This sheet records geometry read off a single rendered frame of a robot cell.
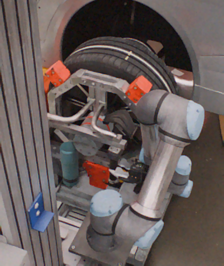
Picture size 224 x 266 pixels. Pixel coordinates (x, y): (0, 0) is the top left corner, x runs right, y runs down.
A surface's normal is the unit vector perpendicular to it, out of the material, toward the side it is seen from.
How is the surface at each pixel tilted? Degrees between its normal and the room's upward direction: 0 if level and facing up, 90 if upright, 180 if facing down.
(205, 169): 0
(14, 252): 0
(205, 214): 0
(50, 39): 90
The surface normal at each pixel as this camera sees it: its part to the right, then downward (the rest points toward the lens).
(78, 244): 0.02, -0.76
